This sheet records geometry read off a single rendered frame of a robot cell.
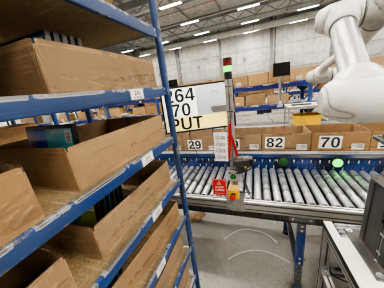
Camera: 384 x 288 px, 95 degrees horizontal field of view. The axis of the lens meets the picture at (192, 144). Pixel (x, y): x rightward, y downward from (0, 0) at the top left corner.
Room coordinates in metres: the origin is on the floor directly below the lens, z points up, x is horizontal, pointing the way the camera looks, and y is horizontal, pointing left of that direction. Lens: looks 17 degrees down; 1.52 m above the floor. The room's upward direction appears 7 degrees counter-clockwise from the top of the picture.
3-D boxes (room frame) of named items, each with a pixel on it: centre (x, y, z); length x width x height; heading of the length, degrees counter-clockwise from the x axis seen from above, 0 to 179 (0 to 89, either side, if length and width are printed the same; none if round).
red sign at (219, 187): (1.06, -0.18, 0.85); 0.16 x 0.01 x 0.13; 69
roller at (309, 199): (1.15, -0.79, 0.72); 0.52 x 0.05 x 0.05; 159
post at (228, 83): (1.06, -0.25, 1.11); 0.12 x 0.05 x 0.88; 69
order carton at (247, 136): (1.74, -0.51, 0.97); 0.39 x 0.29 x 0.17; 69
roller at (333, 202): (1.10, -0.91, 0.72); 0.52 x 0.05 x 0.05; 159
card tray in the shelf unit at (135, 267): (0.59, 0.32, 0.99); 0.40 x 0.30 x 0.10; 155
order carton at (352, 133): (1.46, -1.24, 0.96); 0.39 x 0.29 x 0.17; 69
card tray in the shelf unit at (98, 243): (0.59, 0.33, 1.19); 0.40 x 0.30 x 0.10; 159
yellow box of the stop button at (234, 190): (0.99, -0.27, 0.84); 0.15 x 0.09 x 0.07; 69
